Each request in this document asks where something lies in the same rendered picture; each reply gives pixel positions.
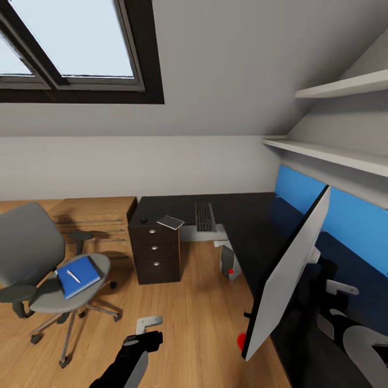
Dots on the swivel chair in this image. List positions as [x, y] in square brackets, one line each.
[31, 250]

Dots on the notebook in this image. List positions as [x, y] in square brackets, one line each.
[171, 222]

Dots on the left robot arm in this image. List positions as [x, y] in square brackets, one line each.
[132, 360]

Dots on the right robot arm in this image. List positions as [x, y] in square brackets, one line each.
[367, 348]

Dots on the monitor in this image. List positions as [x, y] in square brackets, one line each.
[280, 279]

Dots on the keyboard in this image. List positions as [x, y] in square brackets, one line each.
[205, 222]

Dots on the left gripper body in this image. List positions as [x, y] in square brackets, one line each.
[151, 338]

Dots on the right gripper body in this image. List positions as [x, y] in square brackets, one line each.
[319, 293]

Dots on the folder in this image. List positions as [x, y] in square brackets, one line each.
[76, 276]

